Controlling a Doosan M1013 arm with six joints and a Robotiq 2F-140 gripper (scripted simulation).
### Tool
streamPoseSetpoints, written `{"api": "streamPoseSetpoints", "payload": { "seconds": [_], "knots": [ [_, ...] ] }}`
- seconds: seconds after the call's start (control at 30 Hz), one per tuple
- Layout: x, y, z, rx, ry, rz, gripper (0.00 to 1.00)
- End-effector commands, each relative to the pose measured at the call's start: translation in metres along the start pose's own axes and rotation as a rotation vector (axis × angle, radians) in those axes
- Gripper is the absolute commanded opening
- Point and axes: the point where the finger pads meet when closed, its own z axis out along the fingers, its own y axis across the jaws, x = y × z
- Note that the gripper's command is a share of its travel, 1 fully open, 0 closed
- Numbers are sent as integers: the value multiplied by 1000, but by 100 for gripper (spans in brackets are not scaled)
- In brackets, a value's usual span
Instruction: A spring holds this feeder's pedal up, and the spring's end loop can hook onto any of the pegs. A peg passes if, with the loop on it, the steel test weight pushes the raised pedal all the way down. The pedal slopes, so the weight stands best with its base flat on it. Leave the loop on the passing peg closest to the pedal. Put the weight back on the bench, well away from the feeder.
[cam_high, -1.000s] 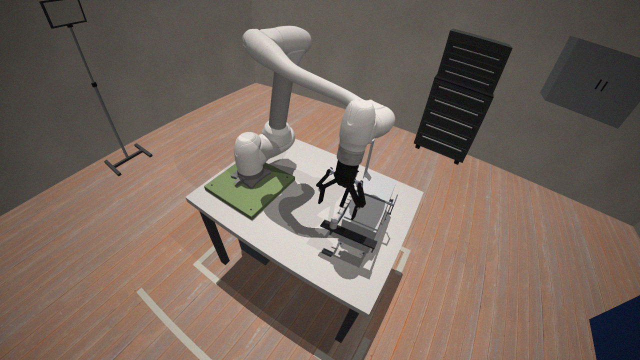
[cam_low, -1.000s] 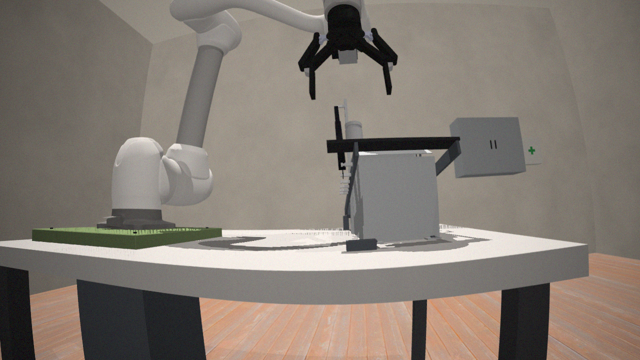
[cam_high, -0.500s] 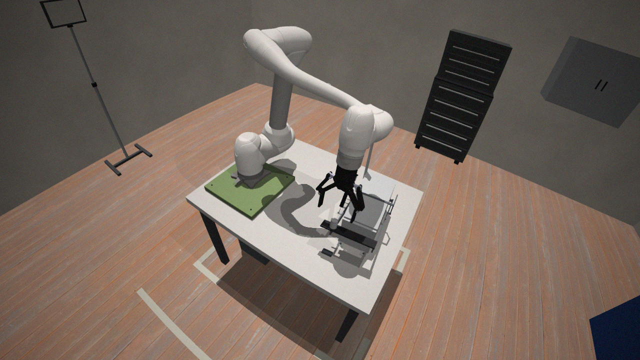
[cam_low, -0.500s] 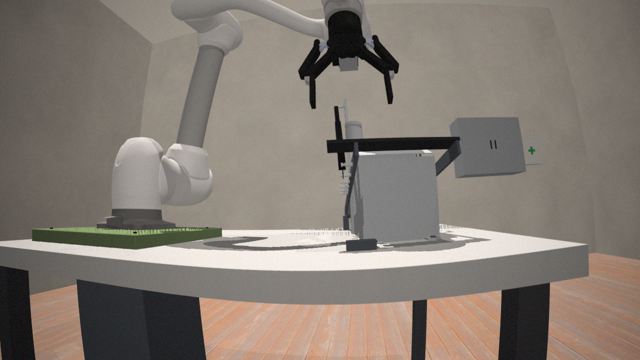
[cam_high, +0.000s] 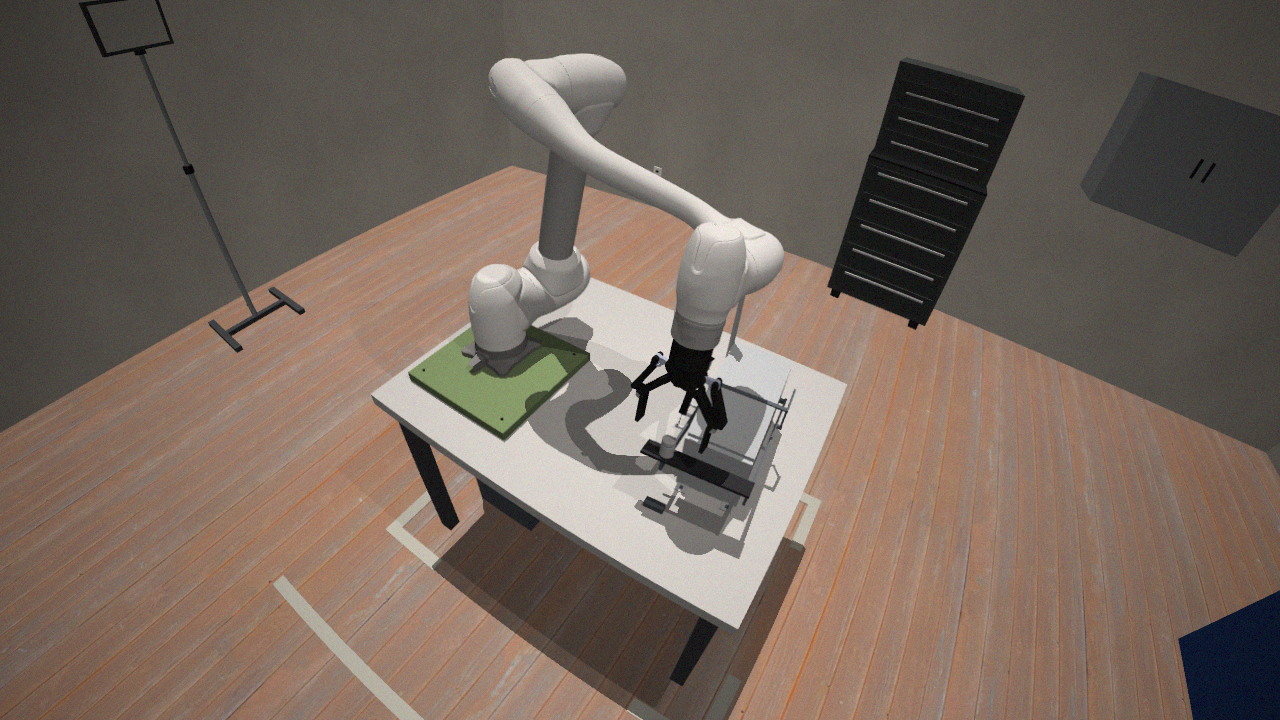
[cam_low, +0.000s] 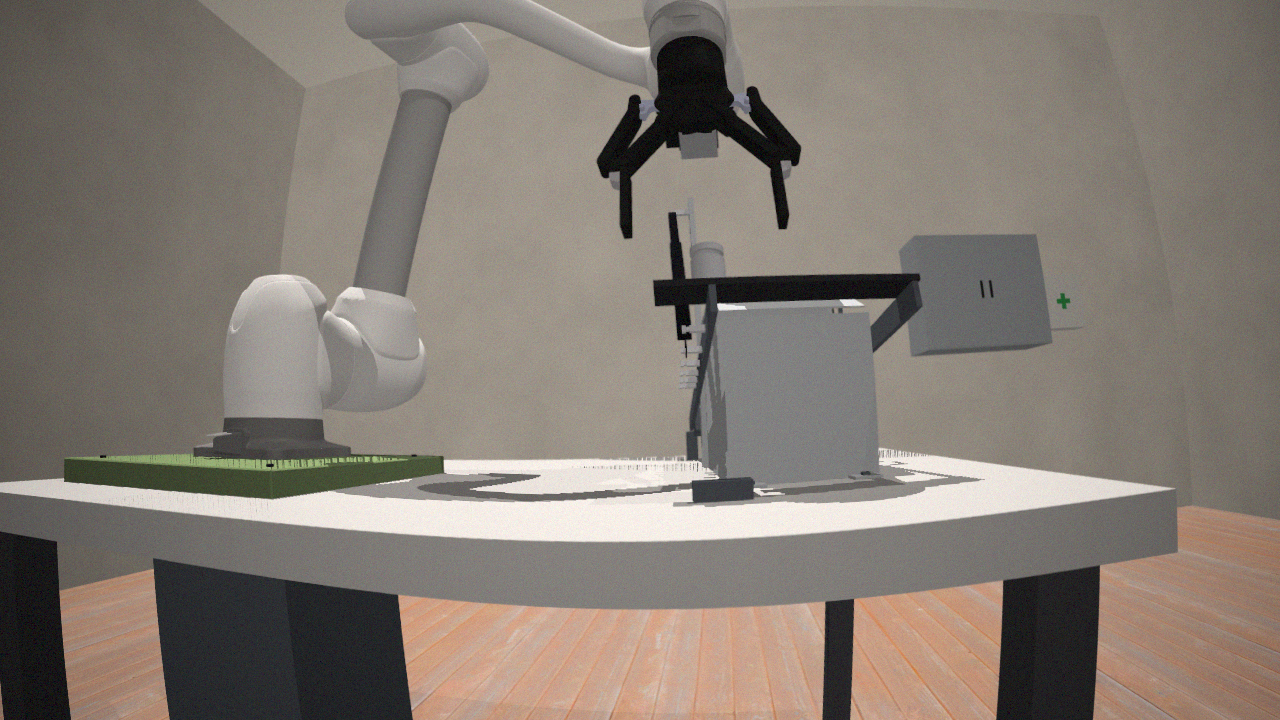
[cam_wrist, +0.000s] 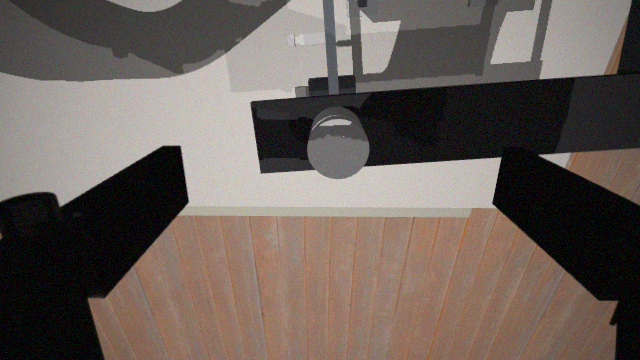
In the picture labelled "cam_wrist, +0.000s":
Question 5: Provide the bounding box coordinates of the grey cylinder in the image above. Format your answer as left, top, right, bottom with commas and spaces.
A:
307, 107, 370, 179

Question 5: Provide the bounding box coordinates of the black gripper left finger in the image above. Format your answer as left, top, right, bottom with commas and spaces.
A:
0, 146, 189, 360

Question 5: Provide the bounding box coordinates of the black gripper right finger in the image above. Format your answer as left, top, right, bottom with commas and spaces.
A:
492, 147, 640, 360

